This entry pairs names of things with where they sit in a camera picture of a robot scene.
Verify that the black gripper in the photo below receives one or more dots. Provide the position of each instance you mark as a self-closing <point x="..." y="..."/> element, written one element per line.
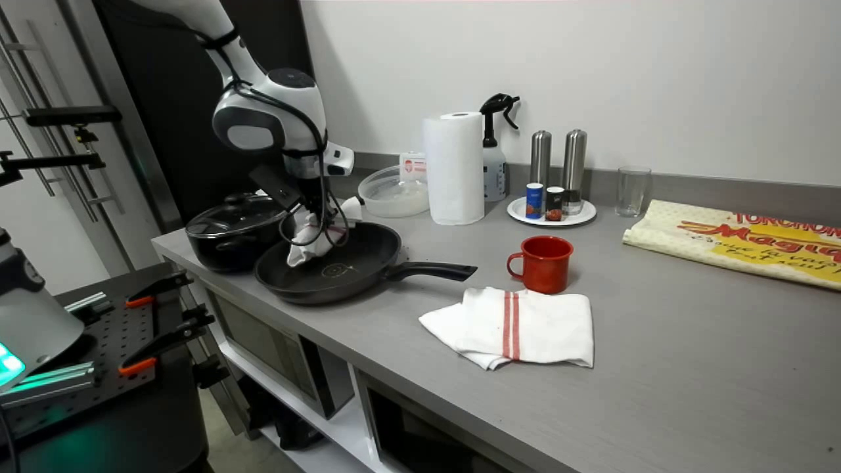
<point x="284" y="190"/>

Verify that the white red-striped towel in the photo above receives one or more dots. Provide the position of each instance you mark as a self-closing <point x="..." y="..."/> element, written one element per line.
<point x="302" y="251"/>
<point x="543" y="329"/>

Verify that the black frying pan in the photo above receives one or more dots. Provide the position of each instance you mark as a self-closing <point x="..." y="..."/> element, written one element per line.
<point x="369" y="264"/>

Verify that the white paper towel roll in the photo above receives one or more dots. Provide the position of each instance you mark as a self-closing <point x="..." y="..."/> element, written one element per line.
<point x="453" y="167"/>

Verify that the folded white red-striped towel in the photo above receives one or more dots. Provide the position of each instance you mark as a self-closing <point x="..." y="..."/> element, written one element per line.
<point x="543" y="329"/>

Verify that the black tray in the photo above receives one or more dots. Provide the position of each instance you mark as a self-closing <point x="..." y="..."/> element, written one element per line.
<point x="352" y="184"/>

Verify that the clear plastic bowl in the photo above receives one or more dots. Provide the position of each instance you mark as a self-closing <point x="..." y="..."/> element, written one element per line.
<point x="396" y="196"/>

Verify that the black pot with glass lid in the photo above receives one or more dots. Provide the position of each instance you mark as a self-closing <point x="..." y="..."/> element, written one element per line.
<point x="227" y="237"/>

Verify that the black microwave oven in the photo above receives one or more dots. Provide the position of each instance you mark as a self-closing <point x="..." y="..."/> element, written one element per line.
<point x="271" y="350"/>

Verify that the black clamp with orange tips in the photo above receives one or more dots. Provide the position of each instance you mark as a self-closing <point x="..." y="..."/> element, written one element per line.
<point x="158" y="289"/>
<point x="166" y="342"/>

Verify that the spray bottle with black nozzle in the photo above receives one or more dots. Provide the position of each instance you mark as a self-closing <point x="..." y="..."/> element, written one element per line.
<point x="494" y="175"/>

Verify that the small blue can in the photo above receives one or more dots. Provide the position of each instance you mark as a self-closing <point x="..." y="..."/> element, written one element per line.
<point x="535" y="200"/>

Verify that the black built-in appliance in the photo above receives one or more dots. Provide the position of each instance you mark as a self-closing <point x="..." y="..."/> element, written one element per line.
<point x="422" y="434"/>

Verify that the red enamel mug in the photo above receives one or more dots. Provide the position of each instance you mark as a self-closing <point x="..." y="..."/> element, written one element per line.
<point x="547" y="267"/>

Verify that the steel shaker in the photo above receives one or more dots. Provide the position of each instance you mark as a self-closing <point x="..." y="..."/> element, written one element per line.
<point x="573" y="161"/>
<point x="539" y="158"/>

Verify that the small dark jar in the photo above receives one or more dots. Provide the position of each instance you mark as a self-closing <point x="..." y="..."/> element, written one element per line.
<point x="556" y="204"/>

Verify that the small white plate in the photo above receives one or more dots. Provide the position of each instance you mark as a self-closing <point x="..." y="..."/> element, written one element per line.
<point x="584" y="213"/>

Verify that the black breadboard table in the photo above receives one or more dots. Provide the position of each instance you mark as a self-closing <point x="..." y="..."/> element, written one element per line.
<point x="114" y="410"/>

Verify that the clear drinking glass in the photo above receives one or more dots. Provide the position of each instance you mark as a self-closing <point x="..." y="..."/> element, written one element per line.
<point x="633" y="196"/>

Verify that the yellow printed cloth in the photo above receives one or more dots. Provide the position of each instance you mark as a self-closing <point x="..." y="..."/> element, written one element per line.
<point x="745" y="239"/>

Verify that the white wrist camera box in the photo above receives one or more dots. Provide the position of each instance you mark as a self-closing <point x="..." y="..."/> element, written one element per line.
<point x="339" y="158"/>

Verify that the white wall socket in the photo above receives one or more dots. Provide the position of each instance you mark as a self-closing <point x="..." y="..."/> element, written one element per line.
<point x="410" y="163"/>

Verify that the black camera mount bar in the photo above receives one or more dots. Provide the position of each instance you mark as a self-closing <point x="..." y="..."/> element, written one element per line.
<point x="74" y="115"/>
<point x="54" y="161"/>

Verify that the aluminium rail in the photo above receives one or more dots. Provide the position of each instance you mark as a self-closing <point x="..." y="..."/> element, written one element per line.
<point x="54" y="383"/>

